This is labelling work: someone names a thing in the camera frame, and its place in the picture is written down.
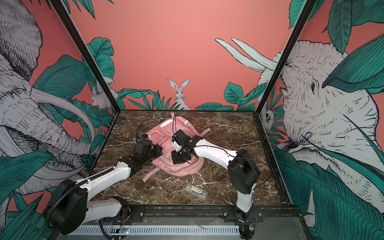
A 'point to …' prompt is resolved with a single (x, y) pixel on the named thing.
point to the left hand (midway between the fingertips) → (165, 145)
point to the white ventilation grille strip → (158, 230)
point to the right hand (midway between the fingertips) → (171, 160)
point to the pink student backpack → (161, 133)
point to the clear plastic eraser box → (195, 191)
